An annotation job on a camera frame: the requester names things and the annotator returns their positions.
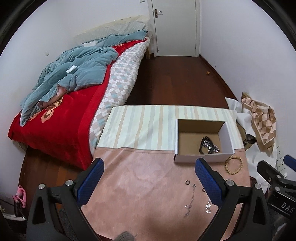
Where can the pillow at bed head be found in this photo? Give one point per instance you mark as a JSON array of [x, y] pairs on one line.
[[118, 27]]

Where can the blue-grey quilt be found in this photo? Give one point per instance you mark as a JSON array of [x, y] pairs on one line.
[[91, 58]]

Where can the white power strip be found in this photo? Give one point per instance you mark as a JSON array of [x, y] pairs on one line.
[[279, 161]]

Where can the white tissue on quilt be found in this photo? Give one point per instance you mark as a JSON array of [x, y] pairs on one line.
[[73, 67]]

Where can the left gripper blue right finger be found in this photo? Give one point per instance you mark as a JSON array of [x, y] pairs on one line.
[[213, 183]]

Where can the white cardboard box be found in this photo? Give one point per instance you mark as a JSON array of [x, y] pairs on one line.
[[189, 134]]

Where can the red bed cover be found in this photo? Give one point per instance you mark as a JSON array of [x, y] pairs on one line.
[[62, 129]]

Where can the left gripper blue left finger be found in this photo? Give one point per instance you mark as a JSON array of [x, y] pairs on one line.
[[87, 181]]

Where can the white door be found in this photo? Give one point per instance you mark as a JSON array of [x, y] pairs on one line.
[[175, 27]]

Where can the checkered mattress pad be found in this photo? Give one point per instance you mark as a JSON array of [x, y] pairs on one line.
[[122, 79]]

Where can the black smart watch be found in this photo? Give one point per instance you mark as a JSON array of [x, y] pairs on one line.
[[206, 144]]

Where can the pink slipper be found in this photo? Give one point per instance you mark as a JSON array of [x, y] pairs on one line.
[[20, 196]]

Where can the brown patterned scarf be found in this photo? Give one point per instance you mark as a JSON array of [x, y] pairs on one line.
[[263, 122]]

